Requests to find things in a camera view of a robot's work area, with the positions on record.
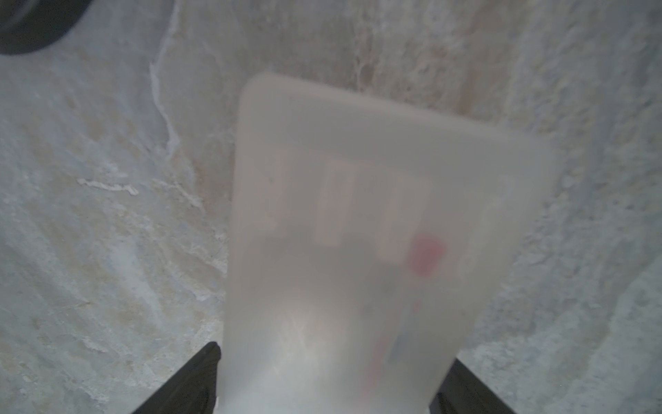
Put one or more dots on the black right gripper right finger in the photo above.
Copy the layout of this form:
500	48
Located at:
462	392

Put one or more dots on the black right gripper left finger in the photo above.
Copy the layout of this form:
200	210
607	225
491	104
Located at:
191	390

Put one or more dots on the translucent white pencil case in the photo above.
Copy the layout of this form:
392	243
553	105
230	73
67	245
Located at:
366	236

